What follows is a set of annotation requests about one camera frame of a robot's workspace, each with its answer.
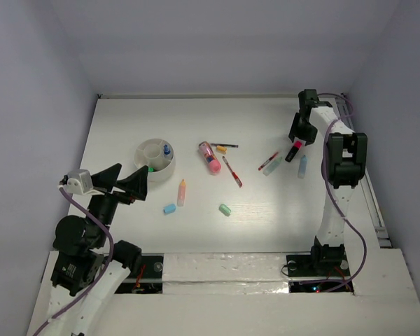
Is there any black pink highlighter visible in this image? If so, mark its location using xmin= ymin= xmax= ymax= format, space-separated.
xmin=285 ymin=141 xmax=302 ymax=162

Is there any blue capped glue bottle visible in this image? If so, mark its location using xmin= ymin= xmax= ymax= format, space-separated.
xmin=163 ymin=144 xmax=172 ymax=158

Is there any pink crayon bottle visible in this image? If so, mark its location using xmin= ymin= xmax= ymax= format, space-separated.
xmin=198 ymin=141 xmax=221 ymax=174

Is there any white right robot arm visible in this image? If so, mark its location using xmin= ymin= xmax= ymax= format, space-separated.
xmin=285 ymin=89 xmax=368 ymax=278

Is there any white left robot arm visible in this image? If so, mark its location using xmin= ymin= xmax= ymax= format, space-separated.
xmin=34 ymin=163 xmax=149 ymax=335

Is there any pale blue highlighter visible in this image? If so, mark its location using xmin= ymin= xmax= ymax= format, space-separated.
xmin=297 ymin=155 xmax=307 ymax=179

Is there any red refill pen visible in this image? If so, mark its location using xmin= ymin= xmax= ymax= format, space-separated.
xmin=258 ymin=151 xmax=279 ymax=171

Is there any white round pen holder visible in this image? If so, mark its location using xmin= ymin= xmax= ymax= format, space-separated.
xmin=134 ymin=139 xmax=176 ymax=183

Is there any pale green highlighter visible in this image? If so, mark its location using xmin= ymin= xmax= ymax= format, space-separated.
xmin=263 ymin=156 xmax=283 ymax=176

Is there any blue eraser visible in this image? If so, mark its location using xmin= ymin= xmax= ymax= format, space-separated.
xmin=163 ymin=204 xmax=176 ymax=215

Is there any pink pencil-shaped highlighter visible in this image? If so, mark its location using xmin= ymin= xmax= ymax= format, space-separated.
xmin=177 ymin=179 xmax=186 ymax=207

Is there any red gel pen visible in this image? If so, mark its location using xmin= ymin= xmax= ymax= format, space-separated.
xmin=222 ymin=156 xmax=243 ymax=188

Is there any yellow cap eraser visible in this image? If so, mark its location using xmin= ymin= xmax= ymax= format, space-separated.
xmin=216 ymin=146 xmax=227 ymax=154

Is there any green eraser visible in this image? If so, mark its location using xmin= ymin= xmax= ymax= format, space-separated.
xmin=218 ymin=204 xmax=231 ymax=216

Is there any foil covered front beam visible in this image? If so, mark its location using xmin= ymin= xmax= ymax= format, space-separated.
xmin=162 ymin=253 xmax=289 ymax=295

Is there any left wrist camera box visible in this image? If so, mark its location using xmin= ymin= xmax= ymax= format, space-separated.
xmin=58 ymin=169 xmax=103 ymax=196

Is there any aluminium side rail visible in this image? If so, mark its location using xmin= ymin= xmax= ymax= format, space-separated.
xmin=336 ymin=94 xmax=393 ymax=249

